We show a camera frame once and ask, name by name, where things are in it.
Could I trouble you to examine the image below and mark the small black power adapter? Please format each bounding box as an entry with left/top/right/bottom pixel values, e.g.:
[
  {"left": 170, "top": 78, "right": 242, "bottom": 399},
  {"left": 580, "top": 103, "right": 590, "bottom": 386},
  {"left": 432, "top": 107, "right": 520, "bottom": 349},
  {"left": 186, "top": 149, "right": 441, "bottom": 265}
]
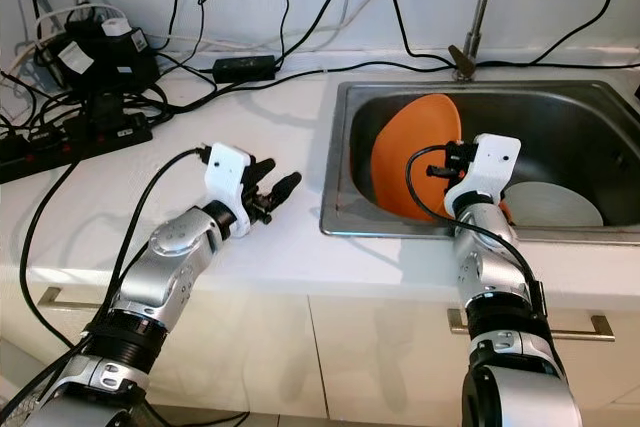
[{"left": 212, "top": 54, "right": 279, "bottom": 84}]

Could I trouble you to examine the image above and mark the white bowl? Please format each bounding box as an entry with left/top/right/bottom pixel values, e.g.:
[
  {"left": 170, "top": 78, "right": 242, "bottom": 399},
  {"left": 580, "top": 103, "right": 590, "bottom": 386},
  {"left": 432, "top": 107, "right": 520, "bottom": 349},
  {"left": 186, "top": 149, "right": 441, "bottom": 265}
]
[{"left": 500, "top": 180, "right": 607, "bottom": 229}]

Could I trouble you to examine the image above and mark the stainless steel sink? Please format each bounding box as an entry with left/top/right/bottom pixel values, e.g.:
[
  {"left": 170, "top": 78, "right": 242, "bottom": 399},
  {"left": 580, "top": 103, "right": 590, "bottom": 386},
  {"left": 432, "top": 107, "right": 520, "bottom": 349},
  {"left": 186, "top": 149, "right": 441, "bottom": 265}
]
[{"left": 320, "top": 79, "right": 640, "bottom": 245}]

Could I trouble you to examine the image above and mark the metal sink faucet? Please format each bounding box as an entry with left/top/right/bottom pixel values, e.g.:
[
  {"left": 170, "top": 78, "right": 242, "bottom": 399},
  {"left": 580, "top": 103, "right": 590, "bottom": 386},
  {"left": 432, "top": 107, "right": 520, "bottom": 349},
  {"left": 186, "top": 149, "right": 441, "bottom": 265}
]
[{"left": 450, "top": 0, "right": 507, "bottom": 82}]

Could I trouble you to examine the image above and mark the black plug block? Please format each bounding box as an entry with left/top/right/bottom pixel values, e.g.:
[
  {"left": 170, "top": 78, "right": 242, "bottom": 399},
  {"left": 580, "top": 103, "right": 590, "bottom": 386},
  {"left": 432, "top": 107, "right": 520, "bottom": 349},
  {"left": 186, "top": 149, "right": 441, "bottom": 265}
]
[{"left": 90, "top": 90, "right": 137, "bottom": 134}]

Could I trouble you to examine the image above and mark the black charger with white labels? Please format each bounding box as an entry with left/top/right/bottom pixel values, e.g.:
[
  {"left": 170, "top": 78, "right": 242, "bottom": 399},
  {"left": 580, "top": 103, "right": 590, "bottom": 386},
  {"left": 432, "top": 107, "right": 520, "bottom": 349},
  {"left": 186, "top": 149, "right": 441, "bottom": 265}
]
[{"left": 45, "top": 15, "right": 161, "bottom": 96}]

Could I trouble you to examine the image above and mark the black power strip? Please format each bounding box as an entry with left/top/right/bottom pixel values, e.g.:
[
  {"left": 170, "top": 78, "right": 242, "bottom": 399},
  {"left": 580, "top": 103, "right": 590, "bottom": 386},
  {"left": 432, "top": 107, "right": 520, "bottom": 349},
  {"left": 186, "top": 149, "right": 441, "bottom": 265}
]
[{"left": 0, "top": 112, "right": 152, "bottom": 184}]

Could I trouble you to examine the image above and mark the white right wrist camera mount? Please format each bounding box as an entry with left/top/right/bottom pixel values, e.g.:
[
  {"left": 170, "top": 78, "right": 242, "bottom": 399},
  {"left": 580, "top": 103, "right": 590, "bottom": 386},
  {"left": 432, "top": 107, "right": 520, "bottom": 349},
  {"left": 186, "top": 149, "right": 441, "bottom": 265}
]
[{"left": 445, "top": 133, "right": 524, "bottom": 217}]

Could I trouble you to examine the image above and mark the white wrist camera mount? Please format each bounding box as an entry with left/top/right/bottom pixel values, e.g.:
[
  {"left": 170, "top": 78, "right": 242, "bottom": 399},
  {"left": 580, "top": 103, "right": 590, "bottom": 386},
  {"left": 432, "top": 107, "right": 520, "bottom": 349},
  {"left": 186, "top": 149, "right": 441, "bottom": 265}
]
[
  {"left": 203, "top": 142, "right": 254, "bottom": 219},
  {"left": 445, "top": 133, "right": 524, "bottom": 217}
]

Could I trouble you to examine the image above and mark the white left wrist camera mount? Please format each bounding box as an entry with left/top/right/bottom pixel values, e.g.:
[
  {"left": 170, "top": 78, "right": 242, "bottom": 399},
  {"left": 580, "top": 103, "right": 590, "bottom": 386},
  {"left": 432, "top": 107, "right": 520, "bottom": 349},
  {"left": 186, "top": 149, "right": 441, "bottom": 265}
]
[{"left": 203, "top": 142, "right": 254, "bottom": 219}]

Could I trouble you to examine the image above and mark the black cable along counter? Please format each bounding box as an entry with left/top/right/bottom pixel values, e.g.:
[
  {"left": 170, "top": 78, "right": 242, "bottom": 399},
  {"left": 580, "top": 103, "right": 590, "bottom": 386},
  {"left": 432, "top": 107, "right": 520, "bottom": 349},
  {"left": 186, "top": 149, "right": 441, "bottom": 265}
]
[{"left": 275, "top": 55, "right": 640, "bottom": 80}]

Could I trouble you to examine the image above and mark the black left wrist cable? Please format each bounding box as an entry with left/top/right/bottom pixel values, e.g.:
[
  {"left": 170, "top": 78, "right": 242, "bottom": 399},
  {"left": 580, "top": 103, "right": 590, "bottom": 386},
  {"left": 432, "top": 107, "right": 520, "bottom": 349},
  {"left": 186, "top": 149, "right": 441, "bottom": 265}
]
[{"left": 5, "top": 147, "right": 209, "bottom": 423}]

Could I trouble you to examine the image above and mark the thick black power strip cable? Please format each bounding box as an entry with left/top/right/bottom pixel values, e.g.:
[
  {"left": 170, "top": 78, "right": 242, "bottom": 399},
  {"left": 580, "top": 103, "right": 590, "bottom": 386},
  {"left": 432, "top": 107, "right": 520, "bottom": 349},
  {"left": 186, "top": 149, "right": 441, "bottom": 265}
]
[{"left": 17, "top": 159, "right": 86, "bottom": 350}]

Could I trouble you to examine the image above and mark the wire fan guard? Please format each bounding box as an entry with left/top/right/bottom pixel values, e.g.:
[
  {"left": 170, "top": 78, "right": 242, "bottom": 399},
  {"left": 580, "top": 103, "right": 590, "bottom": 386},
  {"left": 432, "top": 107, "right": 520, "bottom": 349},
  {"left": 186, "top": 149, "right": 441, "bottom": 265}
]
[{"left": 0, "top": 387, "right": 63, "bottom": 427}]

